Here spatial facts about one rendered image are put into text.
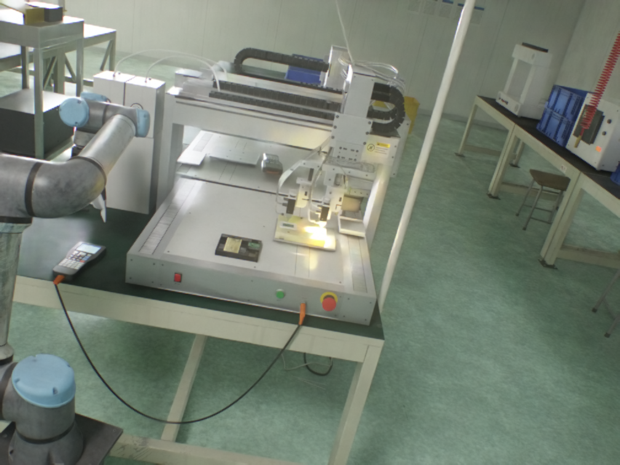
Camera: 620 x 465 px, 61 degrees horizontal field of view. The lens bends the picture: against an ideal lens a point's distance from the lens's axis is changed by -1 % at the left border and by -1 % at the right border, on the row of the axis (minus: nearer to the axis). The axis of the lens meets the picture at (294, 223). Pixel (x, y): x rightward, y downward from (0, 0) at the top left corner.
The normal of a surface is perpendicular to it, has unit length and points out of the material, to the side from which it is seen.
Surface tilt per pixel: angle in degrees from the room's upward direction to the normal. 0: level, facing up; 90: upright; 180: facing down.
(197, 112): 90
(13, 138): 90
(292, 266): 0
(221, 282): 90
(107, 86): 90
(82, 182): 59
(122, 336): 0
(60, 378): 7
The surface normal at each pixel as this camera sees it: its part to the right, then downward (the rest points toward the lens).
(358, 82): -0.04, 0.41
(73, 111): 0.04, 0.18
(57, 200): 0.54, 0.42
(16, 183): 0.08, -0.04
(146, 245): 0.18, -0.89
